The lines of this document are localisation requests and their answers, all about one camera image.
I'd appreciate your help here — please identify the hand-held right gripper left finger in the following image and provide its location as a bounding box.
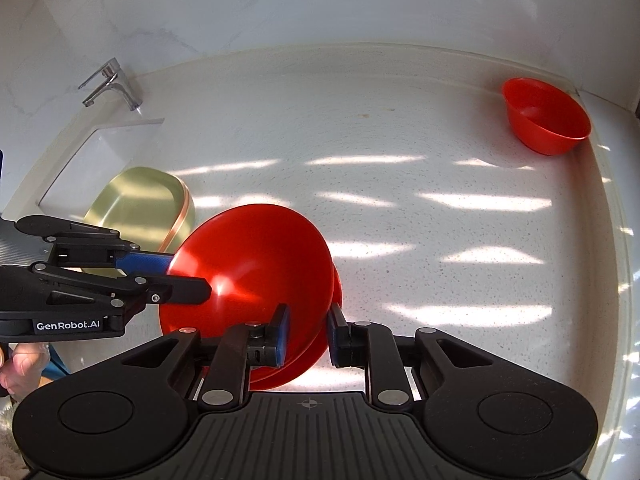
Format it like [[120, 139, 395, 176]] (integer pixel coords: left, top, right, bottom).
[[119, 304, 292, 409]]

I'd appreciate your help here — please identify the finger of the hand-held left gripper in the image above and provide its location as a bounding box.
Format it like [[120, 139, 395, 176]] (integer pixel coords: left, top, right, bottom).
[[31, 262, 212, 329], [14, 215, 174, 276]]

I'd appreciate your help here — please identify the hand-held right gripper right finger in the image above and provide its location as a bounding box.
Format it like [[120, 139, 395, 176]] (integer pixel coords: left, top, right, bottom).
[[326, 305, 499, 409]]

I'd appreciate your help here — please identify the red plastic bowl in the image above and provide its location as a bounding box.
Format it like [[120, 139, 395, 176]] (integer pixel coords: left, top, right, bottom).
[[249, 265, 346, 392], [501, 77, 593, 157], [159, 203, 335, 362]]

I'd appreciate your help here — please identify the green square plate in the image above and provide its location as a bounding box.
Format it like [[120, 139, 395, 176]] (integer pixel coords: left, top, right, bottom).
[[82, 165, 193, 277]]

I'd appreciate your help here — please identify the person's left hand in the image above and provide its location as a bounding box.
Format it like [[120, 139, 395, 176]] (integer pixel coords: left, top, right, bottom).
[[0, 343, 51, 399]]

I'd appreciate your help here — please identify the blue cloth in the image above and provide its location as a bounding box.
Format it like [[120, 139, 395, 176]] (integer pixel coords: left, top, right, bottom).
[[42, 344, 72, 387]]

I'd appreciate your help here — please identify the white sink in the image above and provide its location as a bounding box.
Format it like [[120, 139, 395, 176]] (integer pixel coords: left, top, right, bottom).
[[37, 118, 166, 222]]

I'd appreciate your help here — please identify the chrome faucet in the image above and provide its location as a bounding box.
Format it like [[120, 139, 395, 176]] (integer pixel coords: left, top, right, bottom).
[[77, 57, 144, 112]]

